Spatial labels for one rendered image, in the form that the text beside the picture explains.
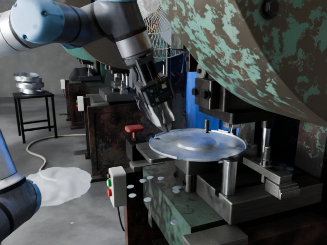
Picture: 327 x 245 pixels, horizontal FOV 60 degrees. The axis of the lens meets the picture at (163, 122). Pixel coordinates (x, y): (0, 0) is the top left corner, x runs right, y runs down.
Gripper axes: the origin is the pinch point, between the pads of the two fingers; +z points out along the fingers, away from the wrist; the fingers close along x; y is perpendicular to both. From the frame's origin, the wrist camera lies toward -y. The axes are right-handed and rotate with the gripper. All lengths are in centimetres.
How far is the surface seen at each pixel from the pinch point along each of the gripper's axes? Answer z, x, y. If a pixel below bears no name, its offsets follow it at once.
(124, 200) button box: 29.9, -19.8, -24.8
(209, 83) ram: -4.7, 16.5, -3.5
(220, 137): 15.7, 17.1, -9.8
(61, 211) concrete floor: 70, -68, -112
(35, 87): 7, -75, -289
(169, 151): 8.3, -1.1, -2.2
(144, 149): 6.3, -7.1, -6.3
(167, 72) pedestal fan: 8, 30, -95
